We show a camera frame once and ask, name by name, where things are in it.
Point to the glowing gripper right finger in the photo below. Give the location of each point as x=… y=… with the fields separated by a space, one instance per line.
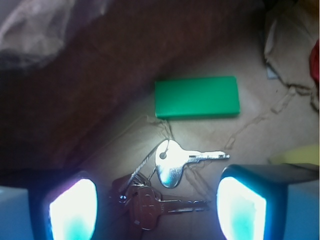
x=269 y=202

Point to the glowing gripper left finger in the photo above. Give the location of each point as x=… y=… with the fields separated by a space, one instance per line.
x=63 y=205

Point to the silver keys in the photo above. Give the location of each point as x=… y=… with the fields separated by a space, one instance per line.
x=133 y=193

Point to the yellow sponge piece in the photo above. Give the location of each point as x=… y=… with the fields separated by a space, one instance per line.
x=308 y=154

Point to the green rectangular block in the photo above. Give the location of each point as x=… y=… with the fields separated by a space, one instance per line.
x=197 y=98

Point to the brown paper bag tray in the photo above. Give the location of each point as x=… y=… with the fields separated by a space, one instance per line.
x=93 y=107

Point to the red crumpled tissue paper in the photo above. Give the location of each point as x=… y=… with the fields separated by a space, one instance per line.
x=314 y=62

